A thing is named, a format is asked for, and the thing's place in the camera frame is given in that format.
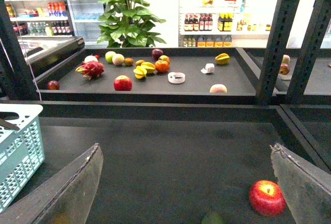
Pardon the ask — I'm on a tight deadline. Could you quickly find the red yellow peach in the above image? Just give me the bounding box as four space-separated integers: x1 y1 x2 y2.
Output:
158 55 171 64

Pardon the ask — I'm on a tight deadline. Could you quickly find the red apple behind post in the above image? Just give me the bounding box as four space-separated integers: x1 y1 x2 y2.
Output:
278 63 290 75

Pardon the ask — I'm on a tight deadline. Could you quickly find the glass door fridge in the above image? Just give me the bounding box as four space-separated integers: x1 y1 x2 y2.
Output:
65 0 105 46

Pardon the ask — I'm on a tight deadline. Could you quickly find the pink dragon fruit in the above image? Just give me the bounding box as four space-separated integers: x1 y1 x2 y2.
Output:
76 61 104 80

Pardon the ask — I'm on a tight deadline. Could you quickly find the black metal frame post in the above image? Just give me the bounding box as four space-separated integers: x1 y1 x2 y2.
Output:
255 0 300 105

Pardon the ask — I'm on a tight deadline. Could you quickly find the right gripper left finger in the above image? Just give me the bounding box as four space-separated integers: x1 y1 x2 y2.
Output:
1 143 103 223

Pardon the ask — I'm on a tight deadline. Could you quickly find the yellow star fruit front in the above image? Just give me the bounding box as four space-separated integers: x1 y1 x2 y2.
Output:
133 66 147 79

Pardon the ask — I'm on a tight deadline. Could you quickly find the yellow star fruit right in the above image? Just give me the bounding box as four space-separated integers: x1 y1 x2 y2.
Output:
215 53 230 65

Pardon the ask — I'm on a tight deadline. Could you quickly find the orange persimmon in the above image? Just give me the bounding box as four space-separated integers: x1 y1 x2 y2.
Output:
154 60 170 73

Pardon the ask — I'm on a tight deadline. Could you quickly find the yellow star fruit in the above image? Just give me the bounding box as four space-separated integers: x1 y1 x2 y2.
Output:
133 66 147 79
141 62 156 74
215 53 230 65

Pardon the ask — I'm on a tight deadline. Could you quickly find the small dark red plum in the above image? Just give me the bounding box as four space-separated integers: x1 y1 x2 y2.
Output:
47 80 60 90

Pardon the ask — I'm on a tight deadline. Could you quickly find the black display tray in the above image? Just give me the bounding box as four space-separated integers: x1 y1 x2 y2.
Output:
36 48 261 104

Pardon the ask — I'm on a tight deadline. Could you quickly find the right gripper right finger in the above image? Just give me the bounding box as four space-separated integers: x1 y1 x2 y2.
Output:
270 143 330 223

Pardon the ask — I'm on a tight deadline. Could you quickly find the green avocado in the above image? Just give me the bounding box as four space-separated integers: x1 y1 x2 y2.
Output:
201 212 225 224

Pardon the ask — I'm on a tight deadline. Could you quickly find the green potted plant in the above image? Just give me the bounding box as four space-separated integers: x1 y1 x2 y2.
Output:
97 0 166 48

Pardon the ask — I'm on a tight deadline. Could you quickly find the drinks shelf left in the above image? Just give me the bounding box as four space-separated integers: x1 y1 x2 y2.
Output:
4 0 73 38

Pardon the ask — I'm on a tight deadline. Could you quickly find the yellow star fruit behind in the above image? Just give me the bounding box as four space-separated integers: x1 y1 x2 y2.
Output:
141 62 156 74

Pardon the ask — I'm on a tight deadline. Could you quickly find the green apple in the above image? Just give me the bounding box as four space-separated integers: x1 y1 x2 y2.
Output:
105 51 116 64

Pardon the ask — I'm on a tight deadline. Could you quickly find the light blue plastic basket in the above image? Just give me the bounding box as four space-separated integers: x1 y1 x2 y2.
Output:
1 103 45 212

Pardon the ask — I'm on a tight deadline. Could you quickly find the pale peach behind post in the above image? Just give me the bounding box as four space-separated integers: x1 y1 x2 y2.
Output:
281 54 291 64

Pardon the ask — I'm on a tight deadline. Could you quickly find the red apple on shelf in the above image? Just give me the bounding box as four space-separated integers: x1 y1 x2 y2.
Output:
113 75 132 91

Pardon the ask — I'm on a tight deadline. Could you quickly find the brown kiwi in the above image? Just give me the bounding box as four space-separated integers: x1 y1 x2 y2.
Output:
124 58 134 66
136 59 145 66

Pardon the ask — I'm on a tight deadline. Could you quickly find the red apple near gripper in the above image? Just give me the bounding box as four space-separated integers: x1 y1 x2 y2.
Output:
249 180 286 217

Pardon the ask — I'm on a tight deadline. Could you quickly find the brown kiwi left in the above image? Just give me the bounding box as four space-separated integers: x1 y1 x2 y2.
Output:
124 58 134 66

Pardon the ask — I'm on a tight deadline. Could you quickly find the white pink peach left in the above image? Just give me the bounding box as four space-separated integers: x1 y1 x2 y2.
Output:
84 55 98 63

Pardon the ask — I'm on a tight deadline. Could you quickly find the pale peach front right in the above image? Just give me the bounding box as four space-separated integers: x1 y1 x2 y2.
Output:
209 84 228 93

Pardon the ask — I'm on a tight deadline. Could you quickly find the brown kiwi right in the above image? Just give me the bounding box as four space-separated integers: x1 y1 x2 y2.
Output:
136 59 145 66

